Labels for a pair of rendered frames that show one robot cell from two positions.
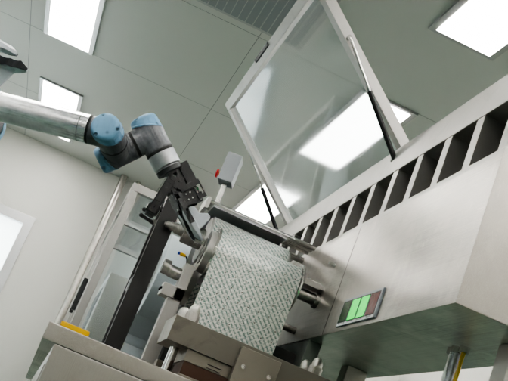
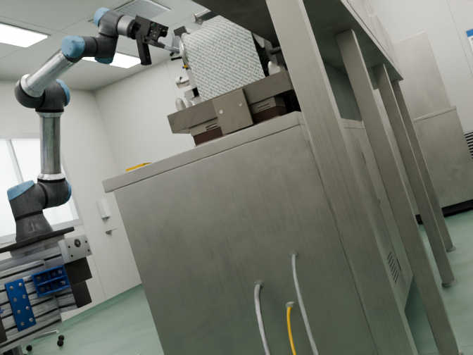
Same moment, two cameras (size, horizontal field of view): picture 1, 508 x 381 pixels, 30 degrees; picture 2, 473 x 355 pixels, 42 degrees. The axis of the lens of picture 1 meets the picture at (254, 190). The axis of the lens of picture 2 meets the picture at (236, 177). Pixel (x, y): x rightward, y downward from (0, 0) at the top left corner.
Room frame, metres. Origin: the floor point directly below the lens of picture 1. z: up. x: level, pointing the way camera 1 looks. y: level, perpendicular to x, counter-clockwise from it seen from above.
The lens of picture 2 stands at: (0.56, -0.94, 0.71)
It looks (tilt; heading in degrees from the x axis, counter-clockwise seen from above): 2 degrees up; 27
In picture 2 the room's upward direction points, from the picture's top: 18 degrees counter-clockwise
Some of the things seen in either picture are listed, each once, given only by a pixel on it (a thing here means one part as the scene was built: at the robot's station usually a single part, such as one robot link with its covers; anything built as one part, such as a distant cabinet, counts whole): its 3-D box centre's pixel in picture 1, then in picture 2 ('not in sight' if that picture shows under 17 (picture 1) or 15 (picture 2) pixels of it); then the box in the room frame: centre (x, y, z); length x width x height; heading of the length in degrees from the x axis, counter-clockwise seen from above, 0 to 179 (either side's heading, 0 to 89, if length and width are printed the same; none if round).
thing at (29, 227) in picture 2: not in sight; (32, 225); (2.36, 0.95, 0.87); 0.15 x 0.15 x 0.10
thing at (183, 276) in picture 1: (160, 317); (200, 112); (2.45, 0.10, 1.05); 0.06 x 0.05 x 0.31; 98
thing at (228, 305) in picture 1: (237, 317); (229, 77); (2.38, -0.08, 1.11); 0.23 x 0.01 x 0.18; 98
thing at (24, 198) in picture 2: not in sight; (24, 198); (2.37, 0.95, 0.98); 0.13 x 0.12 x 0.14; 171
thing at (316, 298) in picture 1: (305, 295); not in sight; (2.46, -0.23, 1.25); 0.07 x 0.04 x 0.04; 98
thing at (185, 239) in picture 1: (193, 235); not in sight; (2.67, 0.11, 1.33); 0.06 x 0.06 x 0.06; 8
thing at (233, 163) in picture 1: (227, 169); not in sight; (2.97, 0.10, 1.66); 0.07 x 0.07 x 0.10; 83
